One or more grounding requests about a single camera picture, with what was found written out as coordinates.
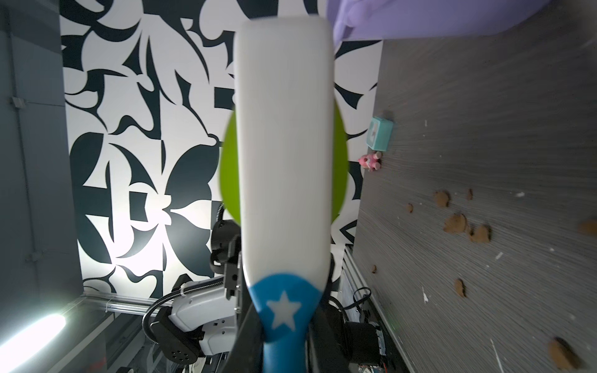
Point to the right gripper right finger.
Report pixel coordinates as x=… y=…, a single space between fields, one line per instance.
x=323 y=352

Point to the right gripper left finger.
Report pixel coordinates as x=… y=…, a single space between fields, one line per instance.
x=247 y=352

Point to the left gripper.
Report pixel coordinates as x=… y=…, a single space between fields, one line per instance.
x=225 y=255

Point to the green trowel yellow handle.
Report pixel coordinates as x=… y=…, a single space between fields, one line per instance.
x=229 y=173

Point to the white blue cleaning brush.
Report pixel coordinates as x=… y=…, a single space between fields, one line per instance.
x=284 y=73

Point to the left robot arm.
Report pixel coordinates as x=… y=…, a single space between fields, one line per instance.
x=199 y=318

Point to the purple plastic bucket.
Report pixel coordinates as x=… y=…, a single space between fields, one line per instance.
x=408 y=19

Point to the pink toy figure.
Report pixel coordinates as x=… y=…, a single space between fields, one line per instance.
x=371 y=162

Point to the small teal alarm clock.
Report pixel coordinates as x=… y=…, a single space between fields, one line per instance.
x=379 y=133

